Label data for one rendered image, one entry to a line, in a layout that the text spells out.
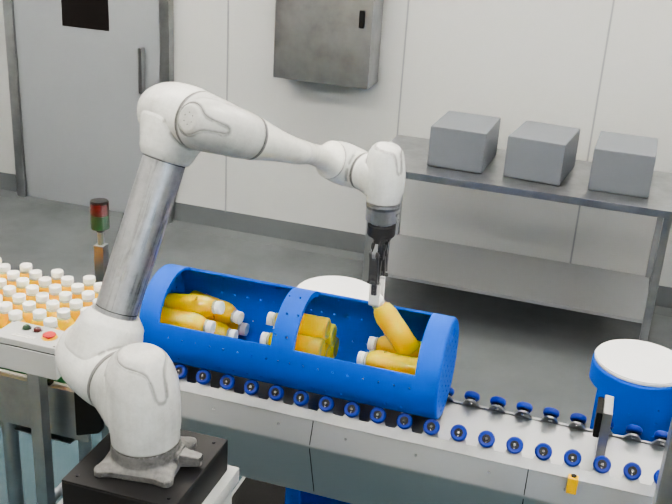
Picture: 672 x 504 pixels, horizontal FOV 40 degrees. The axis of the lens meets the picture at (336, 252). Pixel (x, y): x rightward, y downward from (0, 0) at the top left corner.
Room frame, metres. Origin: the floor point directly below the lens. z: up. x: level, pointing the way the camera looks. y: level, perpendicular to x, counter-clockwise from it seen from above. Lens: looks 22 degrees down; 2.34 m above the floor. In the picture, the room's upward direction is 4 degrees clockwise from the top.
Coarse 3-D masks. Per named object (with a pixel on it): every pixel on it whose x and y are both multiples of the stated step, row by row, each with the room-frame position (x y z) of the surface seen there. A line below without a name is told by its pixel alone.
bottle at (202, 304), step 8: (168, 296) 2.49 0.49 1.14; (176, 296) 2.49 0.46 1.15; (184, 296) 2.48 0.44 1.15; (192, 296) 2.47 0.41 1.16; (200, 296) 2.47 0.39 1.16; (208, 296) 2.47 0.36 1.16; (168, 304) 2.48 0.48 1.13; (176, 304) 2.47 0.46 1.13; (184, 304) 2.46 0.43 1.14; (192, 304) 2.45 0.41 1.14; (200, 304) 2.44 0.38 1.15; (208, 304) 2.44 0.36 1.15; (200, 312) 2.44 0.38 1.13; (208, 312) 2.44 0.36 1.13
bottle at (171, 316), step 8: (168, 312) 2.42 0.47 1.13; (176, 312) 2.42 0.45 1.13; (184, 312) 2.42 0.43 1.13; (192, 312) 2.42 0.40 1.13; (160, 320) 2.41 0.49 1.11; (168, 320) 2.40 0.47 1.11; (176, 320) 2.40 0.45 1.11; (184, 320) 2.39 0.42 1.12; (192, 320) 2.39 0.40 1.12; (200, 320) 2.40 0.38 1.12; (208, 320) 2.41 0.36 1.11; (192, 328) 2.38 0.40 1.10; (200, 328) 2.38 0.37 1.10
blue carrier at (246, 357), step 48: (192, 288) 2.62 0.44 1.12; (240, 288) 2.56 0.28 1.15; (288, 288) 2.46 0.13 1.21; (144, 336) 2.36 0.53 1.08; (192, 336) 2.32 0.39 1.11; (240, 336) 2.54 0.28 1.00; (288, 336) 2.26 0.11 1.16; (432, 336) 2.20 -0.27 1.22; (288, 384) 2.27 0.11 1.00; (336, 384) 2.20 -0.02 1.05; (384, 384) 2.16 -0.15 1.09; (432, 384) 2.12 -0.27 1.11
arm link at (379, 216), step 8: (368, 208) 2.30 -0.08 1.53; (376, 208) 2.28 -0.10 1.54; (384, 208) 2.27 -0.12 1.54; (392, 208) 2.28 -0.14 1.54; (368, 216) 2.29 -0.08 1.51; (376, 216) 2.28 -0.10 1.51; (384, 216) 2.27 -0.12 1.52; (392, 216) 2.28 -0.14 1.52; (376, 224) 2.28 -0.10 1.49; (384, 224) 2.27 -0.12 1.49; (392, 224) 2.28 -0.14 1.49
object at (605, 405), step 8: (600, 400) 2.16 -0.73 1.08; (608, 400) 2.15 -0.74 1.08; (600, 408) 2.12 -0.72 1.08; (608, 408) 2.11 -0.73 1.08; (600, 416) 2.10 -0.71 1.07; (608, 416) 2.08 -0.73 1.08; (600, 424) 2.10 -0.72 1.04; (608, 424) 2.08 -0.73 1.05; (600, 432) 2.09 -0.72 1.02; (608, 432) 2.08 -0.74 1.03; (600, 440) 2.09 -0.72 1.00; (600, 448) 2.09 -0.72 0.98
